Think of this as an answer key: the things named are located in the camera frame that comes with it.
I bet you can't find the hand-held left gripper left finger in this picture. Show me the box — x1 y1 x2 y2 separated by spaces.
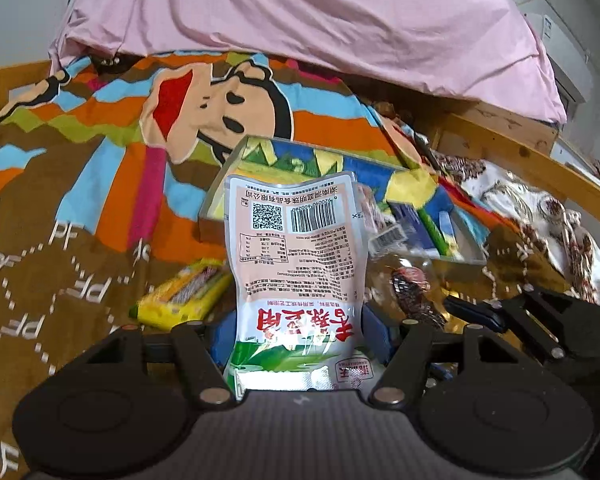
82 316 237 407

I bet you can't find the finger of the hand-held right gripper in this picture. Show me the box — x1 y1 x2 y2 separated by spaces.
444 295 511 330

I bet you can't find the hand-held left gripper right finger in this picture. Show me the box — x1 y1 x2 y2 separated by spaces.
361 310 486 407

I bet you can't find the yellow snack packet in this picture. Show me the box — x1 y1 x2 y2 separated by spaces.
130 258 233 332

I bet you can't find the blue slim packet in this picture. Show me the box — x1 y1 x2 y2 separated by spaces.
387 199 453 253

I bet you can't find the white and green snack packet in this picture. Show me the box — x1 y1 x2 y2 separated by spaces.
223 171 381 392

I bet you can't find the white floral quilt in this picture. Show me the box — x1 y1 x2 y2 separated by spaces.
432 152 600 306

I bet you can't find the white board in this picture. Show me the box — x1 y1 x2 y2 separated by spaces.
550 140 600 178

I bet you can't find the printed cartoon blanket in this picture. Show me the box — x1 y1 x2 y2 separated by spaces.
0 50 600 480

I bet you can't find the brown plush toy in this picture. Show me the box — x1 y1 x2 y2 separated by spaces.
374 101 406 121

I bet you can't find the white air conditioner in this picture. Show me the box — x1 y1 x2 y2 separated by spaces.
525 10 593 106

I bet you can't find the pink bed sheet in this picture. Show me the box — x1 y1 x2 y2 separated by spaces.
47 0 568 126

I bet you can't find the wooden bed frame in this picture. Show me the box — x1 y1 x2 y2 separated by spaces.
0 60 600 241

